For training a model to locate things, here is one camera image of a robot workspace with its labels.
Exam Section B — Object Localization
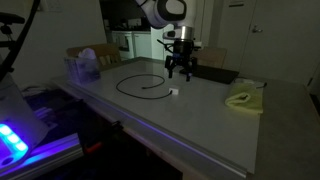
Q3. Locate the black laptop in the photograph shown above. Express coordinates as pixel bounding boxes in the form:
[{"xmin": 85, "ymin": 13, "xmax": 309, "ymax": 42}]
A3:
[{"xmin": 179, "ymin": 64, "xmax": 240, "ymax": 85}]

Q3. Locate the aluminium frame rail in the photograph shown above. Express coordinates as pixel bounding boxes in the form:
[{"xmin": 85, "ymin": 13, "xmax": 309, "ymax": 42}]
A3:
[{"xmin": 0, "ymin": 132, "xmax": 84, "ymax": 180}]

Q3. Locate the marbled grey tissue box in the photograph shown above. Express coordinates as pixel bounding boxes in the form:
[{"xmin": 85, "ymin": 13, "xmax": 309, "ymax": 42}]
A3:
[{"xmin": 64, "ymin": 55, "xmax": 102, "ymax": 86}]

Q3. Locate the wooden chair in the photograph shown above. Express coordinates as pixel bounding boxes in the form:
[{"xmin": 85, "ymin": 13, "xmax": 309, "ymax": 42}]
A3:
[
  {"xmin": 65, "ymin": 43, "xmax": 123, "ymax": 72},
  {"xmin": 193, "ymin": 45, "xmax": 228, "ymax": 69}
]

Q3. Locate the white tissue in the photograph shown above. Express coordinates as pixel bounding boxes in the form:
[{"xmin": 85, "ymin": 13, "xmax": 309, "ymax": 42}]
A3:
[{"xmin": 79, "ymin": 47, "xmax": 98, "ymax": 61}]

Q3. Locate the yellow cloth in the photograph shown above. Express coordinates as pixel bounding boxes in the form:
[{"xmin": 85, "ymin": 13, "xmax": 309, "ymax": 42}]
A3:
[{"xmin": 224, "ymin": 83, "xmax": 264, "ymax": 116}]

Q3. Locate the white board mat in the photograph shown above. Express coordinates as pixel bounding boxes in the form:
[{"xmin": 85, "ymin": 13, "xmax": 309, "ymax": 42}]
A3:
[{"xmin": 66, "ymin": 59, "xmax": 268, "ymax": 177}]

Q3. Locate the red clamp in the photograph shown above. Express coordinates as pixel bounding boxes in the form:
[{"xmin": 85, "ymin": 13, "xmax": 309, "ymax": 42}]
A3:
[{"xmin": 83, "ymin": 141, "xmax": 103, "ymax": 155}]

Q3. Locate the metal door handle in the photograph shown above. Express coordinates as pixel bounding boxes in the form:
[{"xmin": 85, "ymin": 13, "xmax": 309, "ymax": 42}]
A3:
[{"xmin": 251, "ymin": 25, "xmax": 264, "ymax": 35}]

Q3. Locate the white kitchen cabinet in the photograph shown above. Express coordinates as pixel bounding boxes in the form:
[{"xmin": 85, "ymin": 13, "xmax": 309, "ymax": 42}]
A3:
[{"xmin": 111, "ymin": 30, "xmax": 153, "ymax": 61}]

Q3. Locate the wall sign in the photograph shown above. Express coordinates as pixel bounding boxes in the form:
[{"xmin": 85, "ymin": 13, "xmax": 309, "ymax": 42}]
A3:
[{"xmin": 228, "ymin": 0, "xmax": 245, "ymax": 8}]

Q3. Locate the black camera stand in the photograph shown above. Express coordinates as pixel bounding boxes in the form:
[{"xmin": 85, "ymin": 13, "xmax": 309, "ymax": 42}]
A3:
[{"xmin": 0, "ymin": 12, "xmax": 26, "ymax": 51}]

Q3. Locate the white room door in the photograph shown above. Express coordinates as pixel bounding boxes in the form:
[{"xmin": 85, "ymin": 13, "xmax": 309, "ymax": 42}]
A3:
[{"xmin": 240, "ymin": 0, "xmax": 320, "ymax": 86}]

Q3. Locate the blue lit white device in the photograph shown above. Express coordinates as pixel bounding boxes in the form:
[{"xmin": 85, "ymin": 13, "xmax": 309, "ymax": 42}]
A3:
[{"xmin": 0, "ymin": 122, "xmax": 31, "ymax": 168}]

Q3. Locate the black charger cable white plug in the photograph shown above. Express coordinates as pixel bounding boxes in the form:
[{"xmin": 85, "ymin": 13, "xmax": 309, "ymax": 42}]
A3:
[{"xmin": 115, "ymin": 73, "xmax": 181, "ymax": 100}]

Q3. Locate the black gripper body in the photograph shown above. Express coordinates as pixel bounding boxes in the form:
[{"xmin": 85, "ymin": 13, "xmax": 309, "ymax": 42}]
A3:
[{"xmin": 171, "ymin": 39, "xmax": 196, "ymax": 67}]

